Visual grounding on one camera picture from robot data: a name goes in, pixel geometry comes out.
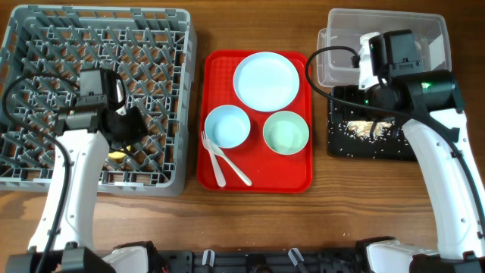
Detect yellow plastic cup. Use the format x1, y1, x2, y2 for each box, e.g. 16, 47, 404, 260
108, 146, 132, 163

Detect rice and food scraps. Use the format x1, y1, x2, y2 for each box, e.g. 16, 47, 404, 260
327, 111, 403, 158

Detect green bowl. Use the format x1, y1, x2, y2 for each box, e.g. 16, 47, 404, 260
263, 111, 310, 155

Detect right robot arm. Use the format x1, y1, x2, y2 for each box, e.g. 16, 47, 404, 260
359, 30, 484, 272

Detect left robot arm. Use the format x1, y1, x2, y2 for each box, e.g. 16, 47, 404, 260
6, 68, 158, 272

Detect black waste tray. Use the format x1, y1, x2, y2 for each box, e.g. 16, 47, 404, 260
327, 100, 416, 162

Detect grey dishwasher rack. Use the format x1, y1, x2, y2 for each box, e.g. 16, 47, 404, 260
1, 5, 197, 196

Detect clear plastic bin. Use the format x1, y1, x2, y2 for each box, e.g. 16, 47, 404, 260
315, 8, 452, 88

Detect white plastic fork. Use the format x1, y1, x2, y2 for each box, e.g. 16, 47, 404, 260
201, 131, 226, 187

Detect white plastic spoon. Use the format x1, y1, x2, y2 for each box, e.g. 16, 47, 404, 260
208, 140, 252, 187

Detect light blue bowl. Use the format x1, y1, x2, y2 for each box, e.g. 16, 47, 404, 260
204, 105, 251, 149

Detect light blue plate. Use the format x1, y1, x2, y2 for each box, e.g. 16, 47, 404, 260
233, 52, 300, 112

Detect red serving tray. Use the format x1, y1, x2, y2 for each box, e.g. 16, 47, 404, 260
196, 50, 314, 193

